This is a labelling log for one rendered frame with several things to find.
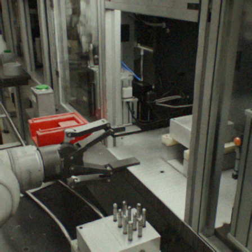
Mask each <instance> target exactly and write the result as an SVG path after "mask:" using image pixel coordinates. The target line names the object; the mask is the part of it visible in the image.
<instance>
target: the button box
mask: <svg viewBox="0 0 252 252"><path fill-rule="evenodd" d="M31 92H32V99H33V109H34V118H39V117H43V116H51V115H56V113H55V111H58V109H59V108H55V98H54V91H53V90H52V89H51V87H49V86H48V89H45V90H38V89H36V88H35V87H31Z"/></svg>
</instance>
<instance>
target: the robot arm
mask: <svg viewBox="0 0 252 252"><path fill-rule="evenodd" d="M63 133H65V137H64V141H62V142H61V143H59V144H56V145H47V146H41V147H38V148H37V149H36V148H35V147H34V146H33V145H28V146H25V147H19V148H10V149H8V150H0V229H1V227H2V226H3V225H4V224H5V223H7V221H8V220H9V219H10V218H11V217H13V216H14V214H15V212H16V210H17V207H18V206H19V201H20V193H21V192H24V191H29V190H34V189H35V188H40V187H41V186H42V182H43V183H46V182H51V181H55V180H59V179H61V178H66V179H67V181H66V182H67V185H68V186H69V187H70V189H74V188H76V187H79V186H85V185H96V184H97V183H108V182H110V181H111V179H110V178H111V175H112V174H113V173H118V172H123V171H125V168H127V167H132V166H136V165H140V161H139V160H138V159H136V158H135V157H129V158H126V159H121V160H116V161H111V162H110V163H109V166H108V165H106V166H105V165H98V164H91V163H84V161H83V153H84V152H86V151H87V150H88V149H89V148H90V147H91V146H93V145H95V144H97V143H98V142H101V141H102V140H104V138H106V137H108V136H112V137H113V138H114V137H120V136H127V135H131V134H136V133H141V129H140V128H139V127H137V126H135V125H133V126H128V127H125V126H124V125H123V124H118V125H115V126H110V123H109V122H108V121H107V120H105V119H102V120H98V121H95V122H93V123H88V124H85V125H83V126H81V127H76V128H65V129H63ZM91 133H94V134H92V135H90V136H88V137H87V138H84V139H83V140H82V141H78V142H76V143H74V144H73V143H71V142H70V141H71V140H74V139H75V137H81V136H85V135H88V134H91ZM80 147H81V148H80ZM76 172H85V173H86V172H91V173H99V174H90V175H78V176H77V177H74V176H73V175H74V174H75V173H76Z"/></svg>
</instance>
